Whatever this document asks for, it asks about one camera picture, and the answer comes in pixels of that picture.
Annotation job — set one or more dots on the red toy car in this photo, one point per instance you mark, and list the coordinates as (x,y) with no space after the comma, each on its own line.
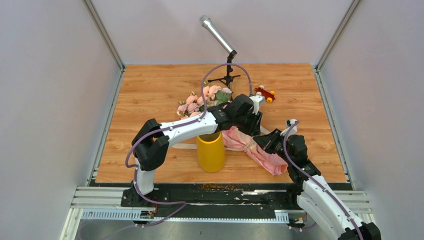
(269,95)

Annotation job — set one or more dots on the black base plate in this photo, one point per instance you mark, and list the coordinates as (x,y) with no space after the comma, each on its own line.
(214,200)

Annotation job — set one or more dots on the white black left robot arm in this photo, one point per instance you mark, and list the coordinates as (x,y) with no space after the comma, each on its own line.
(152,142)

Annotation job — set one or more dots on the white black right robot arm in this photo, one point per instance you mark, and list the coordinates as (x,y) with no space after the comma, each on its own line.
(311,192)

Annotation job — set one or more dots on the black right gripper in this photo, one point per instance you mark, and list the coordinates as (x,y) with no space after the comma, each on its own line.
(266,141)

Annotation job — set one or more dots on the pink flower bouquet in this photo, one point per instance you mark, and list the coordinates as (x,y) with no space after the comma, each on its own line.
(214,95)

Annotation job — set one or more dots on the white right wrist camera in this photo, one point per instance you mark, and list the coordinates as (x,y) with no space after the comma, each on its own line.
(291,128)

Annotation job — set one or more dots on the yellow cylindrical vase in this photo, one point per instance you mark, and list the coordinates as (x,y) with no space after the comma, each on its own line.
(211,156)

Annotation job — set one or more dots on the white printed ribbon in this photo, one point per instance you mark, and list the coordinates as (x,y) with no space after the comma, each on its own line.
(234,140)

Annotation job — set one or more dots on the silver microphone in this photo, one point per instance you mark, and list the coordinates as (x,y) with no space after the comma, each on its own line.
(207,23)

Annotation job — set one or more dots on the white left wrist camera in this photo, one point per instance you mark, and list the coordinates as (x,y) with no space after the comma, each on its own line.
(257,101)

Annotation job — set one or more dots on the black tripod microphone stand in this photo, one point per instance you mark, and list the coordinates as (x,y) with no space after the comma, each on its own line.
(228,78)

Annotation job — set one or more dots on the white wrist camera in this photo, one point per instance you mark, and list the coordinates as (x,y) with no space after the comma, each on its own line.
(291,128)
(257,101)

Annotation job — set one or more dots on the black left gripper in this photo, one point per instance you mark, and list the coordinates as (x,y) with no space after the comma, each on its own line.
(254,129)

